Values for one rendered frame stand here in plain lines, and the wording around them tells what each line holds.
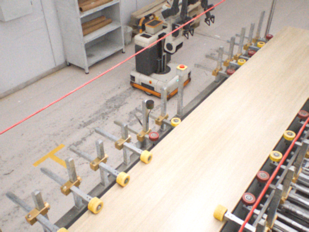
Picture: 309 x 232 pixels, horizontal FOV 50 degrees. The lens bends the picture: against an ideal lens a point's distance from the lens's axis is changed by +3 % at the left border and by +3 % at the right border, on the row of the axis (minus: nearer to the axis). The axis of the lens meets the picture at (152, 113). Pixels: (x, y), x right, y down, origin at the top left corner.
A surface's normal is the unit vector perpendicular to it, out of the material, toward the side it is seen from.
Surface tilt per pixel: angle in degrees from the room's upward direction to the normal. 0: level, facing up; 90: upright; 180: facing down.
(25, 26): 90
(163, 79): 0
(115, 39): 90
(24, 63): 90
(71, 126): 0
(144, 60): 90
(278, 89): 0
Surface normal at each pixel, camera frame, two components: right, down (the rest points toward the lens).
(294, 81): -0.01, -0.79
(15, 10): 0.80, 0.36
